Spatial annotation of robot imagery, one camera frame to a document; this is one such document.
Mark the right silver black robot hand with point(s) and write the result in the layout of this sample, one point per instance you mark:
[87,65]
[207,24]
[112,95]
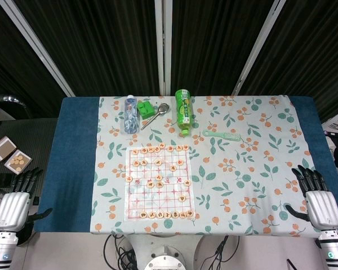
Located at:
[324,209]

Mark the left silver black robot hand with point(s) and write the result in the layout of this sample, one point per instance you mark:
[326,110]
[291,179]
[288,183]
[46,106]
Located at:
[12,209]

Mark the wooden xiangqi piece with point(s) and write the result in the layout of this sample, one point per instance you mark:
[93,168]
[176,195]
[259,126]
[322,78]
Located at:
[157,161]
[143,162]
[150,184]

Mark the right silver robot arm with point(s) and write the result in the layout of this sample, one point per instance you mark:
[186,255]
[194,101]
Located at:
[335,250]

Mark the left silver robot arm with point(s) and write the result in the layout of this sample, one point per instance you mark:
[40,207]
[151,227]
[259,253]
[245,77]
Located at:
[0,250]

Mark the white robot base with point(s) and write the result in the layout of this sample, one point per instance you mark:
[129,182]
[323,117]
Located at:
[164,258]

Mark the wooden chess piece red character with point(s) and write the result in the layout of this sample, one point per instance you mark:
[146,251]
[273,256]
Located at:
[135,152]
[179,148]
[185,146]
[157,148]
[162,145]
[180,162]
[171,148]
[159,177]
[150,149]
[135,163]
[128,178]
[143,150]

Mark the wooden chess piece black character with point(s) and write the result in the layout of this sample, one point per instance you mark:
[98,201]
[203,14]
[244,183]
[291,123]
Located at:
[167,215]
[142,215]
[187,182]
[182,198]
[182,215]
[173,168]
[175,215]
[159,215]
[159,184]
[189,213]
[151,215]

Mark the white red-lined chess board sheet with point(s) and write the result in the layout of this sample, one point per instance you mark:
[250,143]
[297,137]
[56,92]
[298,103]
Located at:
[163,198]

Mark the white box with wooden discs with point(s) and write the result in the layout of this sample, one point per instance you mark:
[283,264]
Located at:
[9,164]

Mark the dark grey side table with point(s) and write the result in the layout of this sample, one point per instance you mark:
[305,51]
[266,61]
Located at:
[31,135]

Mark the blue fabric table cover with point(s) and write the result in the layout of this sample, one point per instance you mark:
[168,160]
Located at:
[73,154]

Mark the white floral print tablecloth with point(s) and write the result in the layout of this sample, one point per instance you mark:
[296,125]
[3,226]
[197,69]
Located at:
[228,146]

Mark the light green comb brush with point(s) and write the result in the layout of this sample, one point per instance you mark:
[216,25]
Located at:
[231,137]

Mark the black pleated curtain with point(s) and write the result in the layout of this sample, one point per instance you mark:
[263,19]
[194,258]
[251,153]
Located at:
[101,42]
[312,56]
[214,42]
[11,62]

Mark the clear plastic water bottle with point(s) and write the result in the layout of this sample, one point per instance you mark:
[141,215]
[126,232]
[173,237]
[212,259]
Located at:
[131,118]

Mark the green toy building block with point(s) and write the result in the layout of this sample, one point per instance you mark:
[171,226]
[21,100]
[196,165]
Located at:
[145,110]

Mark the green tea plastic bottle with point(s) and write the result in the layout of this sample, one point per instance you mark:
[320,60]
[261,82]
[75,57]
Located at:
[183,112]

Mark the metal spoon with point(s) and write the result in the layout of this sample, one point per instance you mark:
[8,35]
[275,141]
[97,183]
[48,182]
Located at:
[163,109]

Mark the white metal frame post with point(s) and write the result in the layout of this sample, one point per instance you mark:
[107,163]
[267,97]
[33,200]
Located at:
[258,47]
[37,47]
[159,45]
[168,45]

